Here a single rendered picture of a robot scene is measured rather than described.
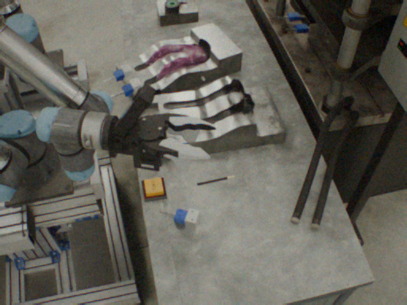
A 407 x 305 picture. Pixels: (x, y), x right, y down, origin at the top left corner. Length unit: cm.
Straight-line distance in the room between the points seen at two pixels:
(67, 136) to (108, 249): 130
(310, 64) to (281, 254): 101
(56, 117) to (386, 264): 199
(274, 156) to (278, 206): 22
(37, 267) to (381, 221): 189
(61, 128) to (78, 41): 280
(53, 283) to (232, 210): 100
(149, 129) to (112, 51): 265
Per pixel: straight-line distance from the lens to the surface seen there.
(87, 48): 354
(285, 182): 157
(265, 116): 168
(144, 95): 76
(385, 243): 252
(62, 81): 99
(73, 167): 95
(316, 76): 202
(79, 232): 218
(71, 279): 207
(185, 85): 183
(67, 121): 86
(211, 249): 141
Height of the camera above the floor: 207
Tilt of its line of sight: 51 degrees down
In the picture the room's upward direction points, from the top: straight up
